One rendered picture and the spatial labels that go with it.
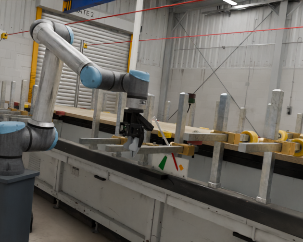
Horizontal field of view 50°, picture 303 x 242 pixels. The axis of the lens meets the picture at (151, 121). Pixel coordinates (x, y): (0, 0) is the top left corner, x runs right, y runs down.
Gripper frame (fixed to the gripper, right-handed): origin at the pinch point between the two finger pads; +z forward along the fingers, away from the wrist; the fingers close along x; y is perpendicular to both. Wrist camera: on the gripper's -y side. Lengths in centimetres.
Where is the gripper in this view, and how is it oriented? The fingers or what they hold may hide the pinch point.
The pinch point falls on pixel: (134, 154)
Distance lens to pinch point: 147.1
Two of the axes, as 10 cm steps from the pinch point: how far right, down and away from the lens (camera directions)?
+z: -1.1, 9.9, 0.5
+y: -7.1, -0.5, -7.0
